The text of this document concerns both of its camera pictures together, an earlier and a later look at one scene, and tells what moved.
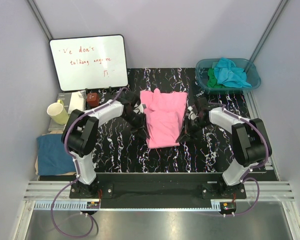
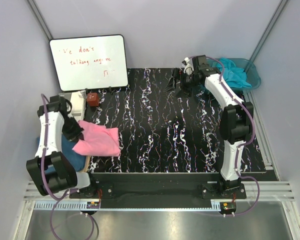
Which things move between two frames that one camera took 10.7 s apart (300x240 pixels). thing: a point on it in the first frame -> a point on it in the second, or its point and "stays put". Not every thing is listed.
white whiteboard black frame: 90,63 stays put
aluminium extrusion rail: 270,191 stays put
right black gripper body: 192,127 -> 189,81
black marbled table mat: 121,150 stays put
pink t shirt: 164,112 -> 98,140
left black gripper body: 136,121 -> 71,129
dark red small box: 93,99 stays put
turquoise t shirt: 227,74 stays put
